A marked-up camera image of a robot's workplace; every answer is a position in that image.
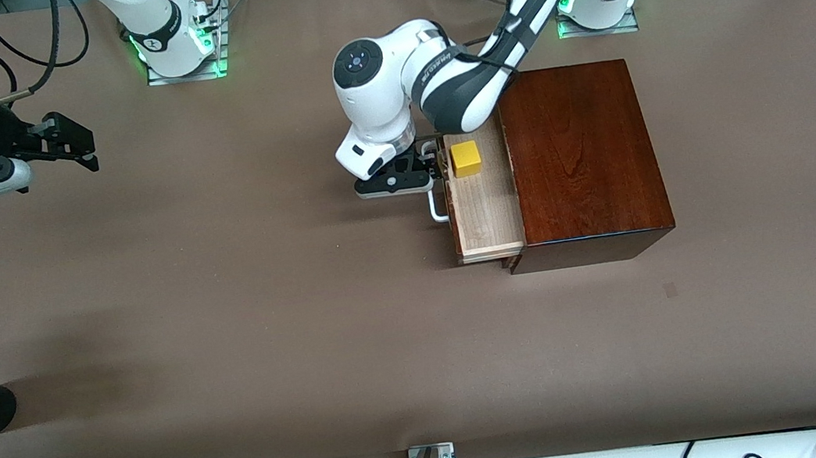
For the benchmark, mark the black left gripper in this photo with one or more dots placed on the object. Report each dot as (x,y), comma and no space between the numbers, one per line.
(424,156)

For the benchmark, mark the yellow block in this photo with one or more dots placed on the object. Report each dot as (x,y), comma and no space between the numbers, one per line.
(466,160)

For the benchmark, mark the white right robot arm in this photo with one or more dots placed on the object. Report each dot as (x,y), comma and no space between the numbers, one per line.
(160,25)

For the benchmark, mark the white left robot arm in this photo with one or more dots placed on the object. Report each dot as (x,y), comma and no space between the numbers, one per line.
(375,99)

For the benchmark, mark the dark brown wooden cabinet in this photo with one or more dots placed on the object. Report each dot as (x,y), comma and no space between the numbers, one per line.
(580,159)

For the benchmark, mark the brown table cover sheet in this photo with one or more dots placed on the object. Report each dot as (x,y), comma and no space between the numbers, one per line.
(226,284)

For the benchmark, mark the small clear tape piece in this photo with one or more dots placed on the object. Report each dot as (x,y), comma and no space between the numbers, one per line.
(670,290)

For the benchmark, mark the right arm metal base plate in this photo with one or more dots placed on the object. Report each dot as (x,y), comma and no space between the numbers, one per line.
(186,73)

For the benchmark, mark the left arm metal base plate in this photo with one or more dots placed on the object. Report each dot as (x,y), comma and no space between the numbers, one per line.
(599,31)

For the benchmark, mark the small aluminium bracket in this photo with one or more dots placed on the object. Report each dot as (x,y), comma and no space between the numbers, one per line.
(444,457)

